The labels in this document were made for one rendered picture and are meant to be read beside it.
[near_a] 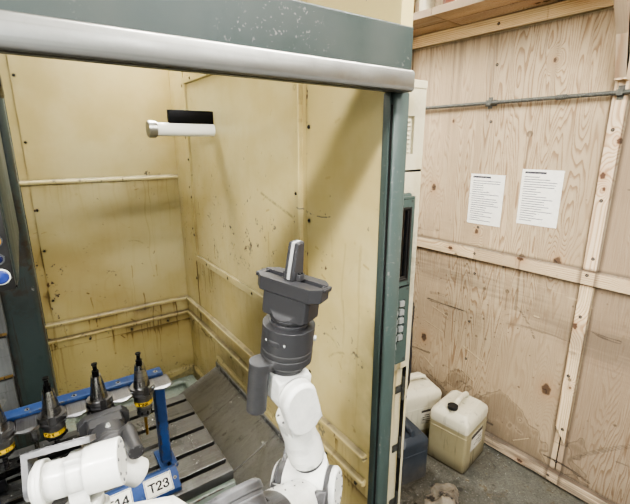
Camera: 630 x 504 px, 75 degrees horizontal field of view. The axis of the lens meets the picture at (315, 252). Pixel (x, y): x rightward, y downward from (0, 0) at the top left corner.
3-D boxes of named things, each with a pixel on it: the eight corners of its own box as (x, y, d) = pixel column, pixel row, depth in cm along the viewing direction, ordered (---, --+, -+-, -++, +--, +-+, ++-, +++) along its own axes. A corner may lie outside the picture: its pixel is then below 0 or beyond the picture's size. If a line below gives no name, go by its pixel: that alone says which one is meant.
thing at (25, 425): (40, 430, 102) (39, 427, 101) (14, 438, 99) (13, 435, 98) (39, 415, 107) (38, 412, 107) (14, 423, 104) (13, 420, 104)
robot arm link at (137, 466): (120, 468, 103) (129, 498, 94) (82, 454, 97) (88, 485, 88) (150, 428, 105) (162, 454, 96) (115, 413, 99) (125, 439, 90)
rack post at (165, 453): (179, 465, 131) (170, 383, 123) (161, 473, 128) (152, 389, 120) (170, 447, 139) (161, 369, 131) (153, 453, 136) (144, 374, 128)
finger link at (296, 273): (301, 239, 65) (298, 275, 67) (291, 243, 62) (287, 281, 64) (310, 241, 64) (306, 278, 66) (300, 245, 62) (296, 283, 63)
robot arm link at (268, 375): (323, 349, 68) (316, 405, 72) (288, 321, 76) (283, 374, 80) (265, 367, 61) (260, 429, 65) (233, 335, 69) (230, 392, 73)
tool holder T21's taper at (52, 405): (62, 405, 108) (57, 383, 107) (61, 414, 105) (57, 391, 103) (42, 410, 106) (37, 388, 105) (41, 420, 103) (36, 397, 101)
